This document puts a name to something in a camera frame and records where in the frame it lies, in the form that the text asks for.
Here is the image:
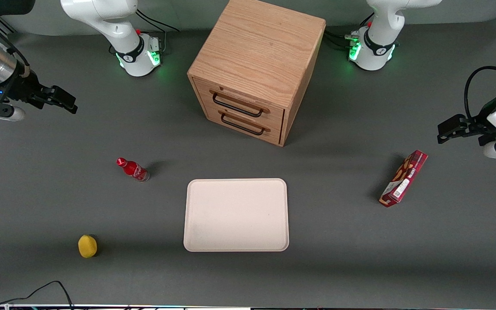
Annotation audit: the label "beige plastic tray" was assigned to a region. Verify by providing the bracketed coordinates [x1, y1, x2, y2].
[183, 178, 290, 252]

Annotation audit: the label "wooden drawer cabinet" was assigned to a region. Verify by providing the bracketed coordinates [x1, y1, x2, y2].
[187, 0, 326, 147]

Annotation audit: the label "black right base cable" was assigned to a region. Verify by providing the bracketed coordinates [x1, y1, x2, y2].
[135, 9, 180, 33]

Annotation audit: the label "thin black floor cable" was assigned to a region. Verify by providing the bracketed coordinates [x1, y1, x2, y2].
[0, 280, 74, 309]

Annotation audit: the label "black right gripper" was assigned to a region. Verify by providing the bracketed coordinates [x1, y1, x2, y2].
[12, 71, 78, 115]

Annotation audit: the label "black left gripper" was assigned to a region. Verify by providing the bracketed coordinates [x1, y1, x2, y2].
[437, 113, 496, 146]

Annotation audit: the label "wooden drawer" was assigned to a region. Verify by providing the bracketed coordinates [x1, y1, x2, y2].
[204, 103, 283, 145]
[193, 79, 285, 126]

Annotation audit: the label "red snack box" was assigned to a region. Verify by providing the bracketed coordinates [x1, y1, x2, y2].
[379, 150, 428, 208]

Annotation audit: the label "red plastic bottle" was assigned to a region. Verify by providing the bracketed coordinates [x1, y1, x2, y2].
[116, 157, 150, 183]

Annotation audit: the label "black left base cables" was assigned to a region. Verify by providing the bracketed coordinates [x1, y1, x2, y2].
[324, 25, 360, 50]

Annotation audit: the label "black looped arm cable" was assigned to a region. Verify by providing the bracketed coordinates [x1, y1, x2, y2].
[465, 66, 496, 122]

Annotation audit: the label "yellow lemon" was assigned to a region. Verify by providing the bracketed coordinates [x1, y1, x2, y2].
[78, 234, 98, 259]

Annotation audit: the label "black metal drawer handle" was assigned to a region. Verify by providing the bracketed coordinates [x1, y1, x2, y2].
[212, 93, 264, 118]
[220, 111, 266, 136]

